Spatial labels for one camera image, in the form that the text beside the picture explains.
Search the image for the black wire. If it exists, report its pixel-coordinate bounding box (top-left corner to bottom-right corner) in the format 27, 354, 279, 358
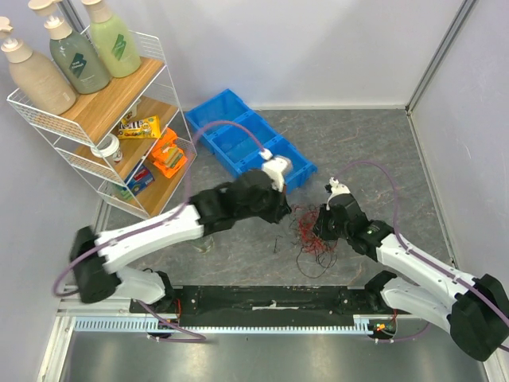
272, 202, 339, 279

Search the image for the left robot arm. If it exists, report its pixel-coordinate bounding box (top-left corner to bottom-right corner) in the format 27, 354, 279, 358
71, 170, 290, 313

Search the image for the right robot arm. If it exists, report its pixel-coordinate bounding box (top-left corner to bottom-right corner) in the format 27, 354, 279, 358
313, 193, 508, 361

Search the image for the blue plastic bin middle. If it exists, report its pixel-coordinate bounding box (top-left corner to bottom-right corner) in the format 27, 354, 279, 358
210, 112, 281, 177

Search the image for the blue plastic bin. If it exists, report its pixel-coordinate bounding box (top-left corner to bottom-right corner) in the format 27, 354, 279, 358
185, 89, 253, 134
227, 138, 317, 193
210, 112, 281, 177

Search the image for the blue plastic bin near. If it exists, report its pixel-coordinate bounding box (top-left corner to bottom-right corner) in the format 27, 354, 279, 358
227, 138, 317, 193

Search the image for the clear glass bottle left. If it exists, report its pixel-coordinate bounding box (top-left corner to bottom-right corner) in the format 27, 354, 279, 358
189, 236, 214, 253

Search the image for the orange snack box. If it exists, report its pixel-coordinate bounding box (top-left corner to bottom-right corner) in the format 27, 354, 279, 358
149, 127, 188, 179

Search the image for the blue plastic bin far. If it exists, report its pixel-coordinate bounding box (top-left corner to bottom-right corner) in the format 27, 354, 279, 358
185, 89, 253, 134

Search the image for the blue green sponge pack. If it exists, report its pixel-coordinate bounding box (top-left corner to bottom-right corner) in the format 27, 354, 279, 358
115, 165, 155, 201

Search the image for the yellow candy bag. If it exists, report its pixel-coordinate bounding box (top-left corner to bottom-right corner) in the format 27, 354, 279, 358
117, 115, 161, 139

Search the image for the white paper cup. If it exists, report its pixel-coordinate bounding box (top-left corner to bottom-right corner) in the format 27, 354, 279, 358
91, 134, 123, 166

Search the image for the light green pump bottle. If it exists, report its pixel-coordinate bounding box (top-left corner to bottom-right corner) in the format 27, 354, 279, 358
81, 0, 142, 78

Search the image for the grey green pump bottle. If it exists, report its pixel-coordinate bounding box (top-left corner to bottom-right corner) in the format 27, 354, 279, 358
28, 0, 111, 95

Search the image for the beige pump bottle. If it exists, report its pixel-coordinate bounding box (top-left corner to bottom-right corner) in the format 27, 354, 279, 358
1, 17, 76, 115

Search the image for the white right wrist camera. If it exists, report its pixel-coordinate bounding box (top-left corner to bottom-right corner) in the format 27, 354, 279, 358
325, 177, 353, 211

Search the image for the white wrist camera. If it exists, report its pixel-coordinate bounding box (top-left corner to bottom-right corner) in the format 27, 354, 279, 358
259, 148, 293, 193
325, 177, 353, 211

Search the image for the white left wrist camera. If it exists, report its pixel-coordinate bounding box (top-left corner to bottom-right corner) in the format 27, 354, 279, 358
259, 148, 293, 193

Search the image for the slotted cable duct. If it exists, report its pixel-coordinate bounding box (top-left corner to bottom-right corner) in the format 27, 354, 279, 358
74, 317, 372, 335

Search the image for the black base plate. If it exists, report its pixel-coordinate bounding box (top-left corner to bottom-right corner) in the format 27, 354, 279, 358
149, 286, 393, 318

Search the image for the white wire shelf rack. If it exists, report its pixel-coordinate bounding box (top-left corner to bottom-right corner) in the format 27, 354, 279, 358
7, 31, 196, 219

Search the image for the aluminium corner post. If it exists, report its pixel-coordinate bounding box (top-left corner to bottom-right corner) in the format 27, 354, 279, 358
405, 0, 478, 116

